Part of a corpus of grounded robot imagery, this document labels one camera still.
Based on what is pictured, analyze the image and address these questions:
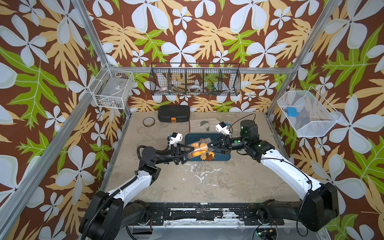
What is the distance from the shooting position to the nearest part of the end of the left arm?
62 centimetres

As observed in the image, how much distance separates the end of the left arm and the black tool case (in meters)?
0.50

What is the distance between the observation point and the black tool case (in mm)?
1135
